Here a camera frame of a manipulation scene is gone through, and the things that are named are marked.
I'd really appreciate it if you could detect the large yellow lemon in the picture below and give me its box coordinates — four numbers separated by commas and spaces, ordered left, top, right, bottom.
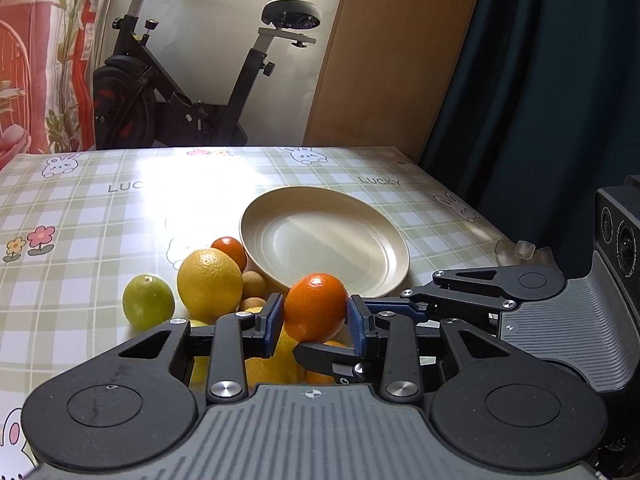
177, 248, 243, 323

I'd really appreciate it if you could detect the orange mandarin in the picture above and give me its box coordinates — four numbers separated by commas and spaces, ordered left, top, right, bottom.
284, 273, 348, 342

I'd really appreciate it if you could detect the brown longan fruit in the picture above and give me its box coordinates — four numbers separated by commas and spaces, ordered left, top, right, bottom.
240, 297, 266, 312
242, 271, 268, 299

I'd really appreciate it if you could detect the small orange tangerine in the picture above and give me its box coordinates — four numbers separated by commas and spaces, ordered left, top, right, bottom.
210, 236, 247, 272

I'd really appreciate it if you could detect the green lime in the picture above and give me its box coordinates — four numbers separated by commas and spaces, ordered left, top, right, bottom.
122, 274, 175, 332

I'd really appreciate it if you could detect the cream round plate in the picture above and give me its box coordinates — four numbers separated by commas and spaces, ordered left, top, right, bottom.
240, 186, 410, 298

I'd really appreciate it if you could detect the dark teal curtain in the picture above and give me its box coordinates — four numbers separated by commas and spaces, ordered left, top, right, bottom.
420, 0, 639, 278

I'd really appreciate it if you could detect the green plaid tablecloth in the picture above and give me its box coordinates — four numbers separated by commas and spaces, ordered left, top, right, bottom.
1, 148, 501, 479

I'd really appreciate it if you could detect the black exercise bike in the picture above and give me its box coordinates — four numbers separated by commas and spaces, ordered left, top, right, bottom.
92, 0, 324, 150

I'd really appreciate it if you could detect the wooden board panel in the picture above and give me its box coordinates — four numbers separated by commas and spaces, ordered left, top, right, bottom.
304, 0, 476, 160

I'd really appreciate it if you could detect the red printed backdrop curtain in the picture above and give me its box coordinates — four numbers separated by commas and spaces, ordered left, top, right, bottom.
1, 0, 100, 165

